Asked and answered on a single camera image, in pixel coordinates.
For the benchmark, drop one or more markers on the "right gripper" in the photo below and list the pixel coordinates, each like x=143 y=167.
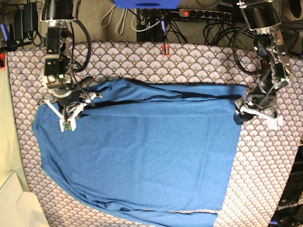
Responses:
x=65 y=93

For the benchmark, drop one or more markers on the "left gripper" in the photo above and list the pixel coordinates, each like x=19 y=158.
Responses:
x=262 y=98

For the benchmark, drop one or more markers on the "blue long-sleeve T-shirt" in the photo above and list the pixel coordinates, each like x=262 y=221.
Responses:
x=156 y=154

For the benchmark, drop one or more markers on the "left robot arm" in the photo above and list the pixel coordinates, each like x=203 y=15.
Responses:
x=263 y=20

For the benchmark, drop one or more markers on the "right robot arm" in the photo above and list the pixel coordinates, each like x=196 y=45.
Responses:
x=56 y=74

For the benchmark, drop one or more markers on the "fan-patterned tablecloth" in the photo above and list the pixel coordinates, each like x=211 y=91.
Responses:
x=264 y=158

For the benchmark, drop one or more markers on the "black power adapter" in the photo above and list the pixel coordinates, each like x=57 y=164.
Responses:
x=26 y=22

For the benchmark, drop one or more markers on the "blue box at top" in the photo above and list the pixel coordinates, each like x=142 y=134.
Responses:
x=147 y=4

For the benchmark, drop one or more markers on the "black OpenArm base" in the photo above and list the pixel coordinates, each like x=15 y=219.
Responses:
x=289 y=212

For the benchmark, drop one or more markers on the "black power strip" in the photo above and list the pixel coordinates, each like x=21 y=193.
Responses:
x=204 y=14

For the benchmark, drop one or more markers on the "white plastic bin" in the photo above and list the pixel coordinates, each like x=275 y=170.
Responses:
x=19 y=208

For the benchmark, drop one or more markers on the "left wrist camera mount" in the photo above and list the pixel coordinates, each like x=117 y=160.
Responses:
x=272 y=121

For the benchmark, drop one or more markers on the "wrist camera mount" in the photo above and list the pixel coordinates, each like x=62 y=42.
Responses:
x=272 y=121
x=69 y=111

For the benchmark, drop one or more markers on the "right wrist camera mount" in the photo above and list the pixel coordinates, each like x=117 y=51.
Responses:
x=69 y=111

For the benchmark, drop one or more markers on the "blue-handled clamp left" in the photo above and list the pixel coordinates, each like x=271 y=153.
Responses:
x=11 y=44

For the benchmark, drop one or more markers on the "blue-handled clamp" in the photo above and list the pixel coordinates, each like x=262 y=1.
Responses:
x=165 y=46
x=11 y=44

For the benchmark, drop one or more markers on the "blue-handled clamp centre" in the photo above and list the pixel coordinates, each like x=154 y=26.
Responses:
x=165 y=46

